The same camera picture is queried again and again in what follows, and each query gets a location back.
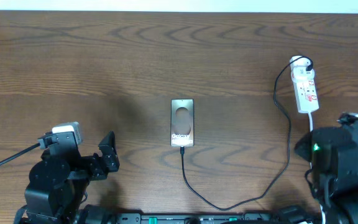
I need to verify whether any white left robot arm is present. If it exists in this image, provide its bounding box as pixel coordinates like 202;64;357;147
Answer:
14;131;119;224

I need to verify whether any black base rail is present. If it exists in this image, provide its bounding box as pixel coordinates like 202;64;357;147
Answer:
79;212;310;224

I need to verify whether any white power strip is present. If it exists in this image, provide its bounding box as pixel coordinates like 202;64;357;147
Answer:
293;79;319;114

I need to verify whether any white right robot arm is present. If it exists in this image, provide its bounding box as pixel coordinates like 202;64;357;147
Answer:
295;127;358;224

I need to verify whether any Galaxy smartphone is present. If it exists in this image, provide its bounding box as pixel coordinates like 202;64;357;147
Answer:
170;98;195;147

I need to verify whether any black USB-C charging cable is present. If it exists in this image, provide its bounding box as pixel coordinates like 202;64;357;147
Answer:
180;56;314;212

